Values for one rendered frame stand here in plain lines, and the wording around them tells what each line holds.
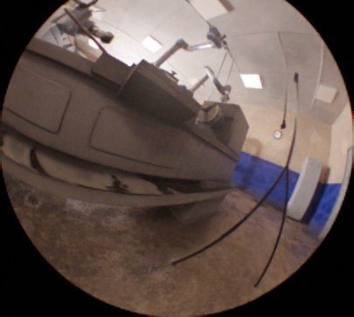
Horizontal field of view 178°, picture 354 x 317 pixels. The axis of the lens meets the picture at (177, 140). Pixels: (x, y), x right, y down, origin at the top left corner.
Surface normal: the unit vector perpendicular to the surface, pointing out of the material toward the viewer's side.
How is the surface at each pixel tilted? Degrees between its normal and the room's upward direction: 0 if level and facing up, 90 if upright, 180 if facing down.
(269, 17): 180
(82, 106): 90
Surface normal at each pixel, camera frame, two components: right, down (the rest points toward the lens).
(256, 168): -0.68, -0.31
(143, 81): 0.07, 0.88
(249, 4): -0.41, 0.91
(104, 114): 0.60, 0.27
